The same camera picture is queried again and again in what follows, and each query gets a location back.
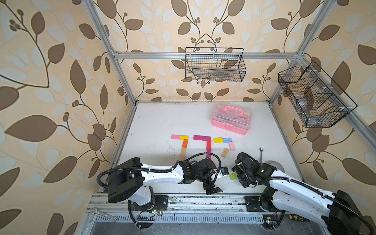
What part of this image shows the green block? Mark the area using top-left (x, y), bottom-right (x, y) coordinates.
top-left (229, 173), bottom-right (238, 180)

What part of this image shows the magenta block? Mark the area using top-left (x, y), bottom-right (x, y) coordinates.
top-left (193, 135), bottom-right (203, 141)
top-left (206, 148), bottom-right (212, 159)
top-left (202, 136), bottom-right (212, 141)

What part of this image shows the natural wood block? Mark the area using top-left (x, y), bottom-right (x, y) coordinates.
top-left (221, 148), bottom-right (230, 158)
top-left (180, 147), bottom-right (187, 161)

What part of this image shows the light pink block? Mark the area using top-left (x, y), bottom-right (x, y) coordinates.
top-left (229, 142), bottom-right (236, 151)

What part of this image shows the orange block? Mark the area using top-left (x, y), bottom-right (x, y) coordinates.
top-left (182, 139), bottom-right (189, 148)

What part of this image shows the blue block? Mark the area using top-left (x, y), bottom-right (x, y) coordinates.
top-left (223, 138), bottom-right (233, 143)

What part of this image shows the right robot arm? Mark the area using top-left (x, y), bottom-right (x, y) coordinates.
top-left (232, 152), bottom-right (376, 235)

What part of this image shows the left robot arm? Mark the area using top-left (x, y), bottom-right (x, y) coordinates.
top-left (96, 152), bottom-right (229, 230)

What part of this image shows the white tape roll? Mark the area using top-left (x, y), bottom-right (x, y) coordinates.
top-left (265, 160), bottom-right (285, 172)

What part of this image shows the pink block in row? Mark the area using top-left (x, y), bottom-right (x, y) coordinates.
top-left (171, 135), bottom-right (180, 140)

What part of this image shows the pink plastic storage box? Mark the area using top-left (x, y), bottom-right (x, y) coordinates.
top-left (211, 105), bottom-right (252, 135)

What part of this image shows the yellow black screwdriver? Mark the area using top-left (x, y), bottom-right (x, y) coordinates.
top-left (289, 214), bottom-right (310, 222)

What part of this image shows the silver wrench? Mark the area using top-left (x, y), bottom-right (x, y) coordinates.
top-left (91, 208), bottom-right (118, 222)

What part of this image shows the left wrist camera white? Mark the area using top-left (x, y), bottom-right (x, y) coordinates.
top-left (211, 166), bottom-right (230, 181)

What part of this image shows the right black wire basket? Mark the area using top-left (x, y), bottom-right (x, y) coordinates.
top-left (278, 61), bottom-right (358, 128)

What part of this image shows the black wire basket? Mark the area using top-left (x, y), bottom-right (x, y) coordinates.
top-left (184, 47), bottom-right (247, 82)
top-left (278, 61), bottom-right (358, 128)

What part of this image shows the back black wire basket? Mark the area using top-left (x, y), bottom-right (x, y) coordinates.
top-left (184, 47), bottom-right (247, 82)

